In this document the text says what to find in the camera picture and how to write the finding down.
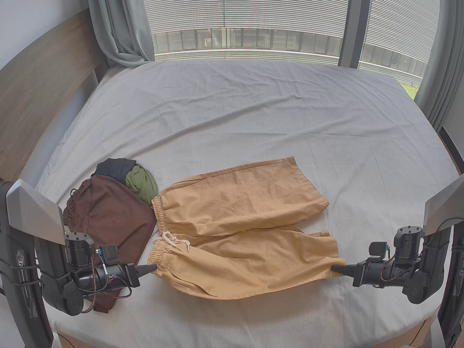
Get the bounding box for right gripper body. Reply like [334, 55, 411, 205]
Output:
[353, 261, 394, 287]

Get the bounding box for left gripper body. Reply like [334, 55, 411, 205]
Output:
[95, 263, 141, 293]

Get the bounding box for tan shorts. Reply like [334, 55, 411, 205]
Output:
[149, 155, 347, 301]

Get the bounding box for bed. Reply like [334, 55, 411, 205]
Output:
[0, 7, 464, 348]

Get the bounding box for brown shorts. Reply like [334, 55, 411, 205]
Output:
[62, 175, 157, 314]

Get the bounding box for green garment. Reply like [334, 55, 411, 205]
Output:
[125, 165, 159, 206]

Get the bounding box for black garment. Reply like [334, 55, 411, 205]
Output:
[91, 158, 138, 184]

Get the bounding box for blue-green curtain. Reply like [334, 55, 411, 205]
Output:
[85, 0, 156, 68]
[415, 0, 464, 133]

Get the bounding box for window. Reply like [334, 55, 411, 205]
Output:
[139, 0, 441, 99]

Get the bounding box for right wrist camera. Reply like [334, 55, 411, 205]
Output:
[369, 241, 388, 262]

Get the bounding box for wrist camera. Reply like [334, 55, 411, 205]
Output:
[97, 244, 120, 265]
[369, 241, 388, 262]

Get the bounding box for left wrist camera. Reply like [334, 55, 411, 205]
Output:
[97, 244, 120, 265]

